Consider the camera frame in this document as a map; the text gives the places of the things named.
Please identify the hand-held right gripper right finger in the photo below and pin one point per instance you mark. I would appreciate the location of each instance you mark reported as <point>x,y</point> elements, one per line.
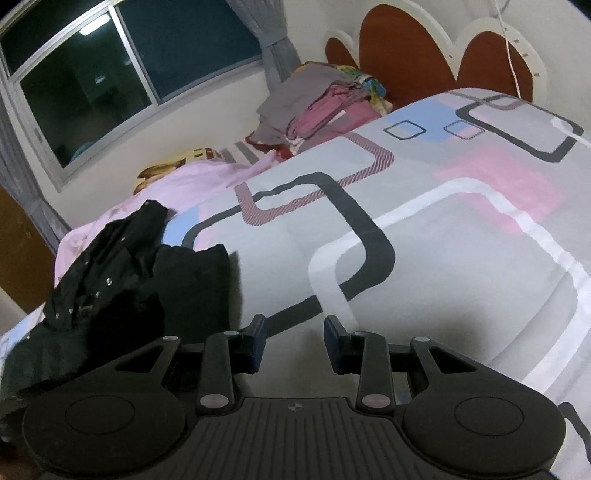
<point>333,344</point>

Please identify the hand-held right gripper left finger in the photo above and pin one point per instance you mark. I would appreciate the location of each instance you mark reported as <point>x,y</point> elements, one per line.
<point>256,344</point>

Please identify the black puffer jacket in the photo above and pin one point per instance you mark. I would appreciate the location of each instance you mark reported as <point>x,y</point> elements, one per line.
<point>115,286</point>

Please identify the grey patterned bed sheet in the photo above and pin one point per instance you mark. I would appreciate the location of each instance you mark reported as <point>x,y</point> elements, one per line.
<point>438,230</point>

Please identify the pink blanket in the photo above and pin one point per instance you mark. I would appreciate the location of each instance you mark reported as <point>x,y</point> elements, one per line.
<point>194,184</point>

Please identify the cartoon printed pillow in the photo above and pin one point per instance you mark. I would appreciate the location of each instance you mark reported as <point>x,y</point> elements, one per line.
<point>161,168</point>

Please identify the red cloth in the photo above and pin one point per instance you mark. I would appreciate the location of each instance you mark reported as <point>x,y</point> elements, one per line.
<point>258,143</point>

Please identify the pink folded cloth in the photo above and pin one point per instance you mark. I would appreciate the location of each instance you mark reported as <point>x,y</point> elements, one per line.
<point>323,115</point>

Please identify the brown wooden door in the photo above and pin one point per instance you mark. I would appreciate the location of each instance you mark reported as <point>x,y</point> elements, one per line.
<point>23,254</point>

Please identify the colourful printed cloth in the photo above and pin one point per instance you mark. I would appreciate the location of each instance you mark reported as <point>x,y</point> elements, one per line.
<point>376,90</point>

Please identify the grey folded cloth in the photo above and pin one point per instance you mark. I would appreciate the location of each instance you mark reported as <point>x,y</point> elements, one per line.
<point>300,87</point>

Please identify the grey curtain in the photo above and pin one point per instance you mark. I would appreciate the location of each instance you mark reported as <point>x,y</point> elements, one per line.
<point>277,50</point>
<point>23,184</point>

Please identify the brown white scalloped headboard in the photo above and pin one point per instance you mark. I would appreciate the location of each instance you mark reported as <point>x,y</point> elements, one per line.
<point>406,55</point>

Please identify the sliding glass window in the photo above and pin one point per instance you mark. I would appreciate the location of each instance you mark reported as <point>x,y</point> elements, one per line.
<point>92,83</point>

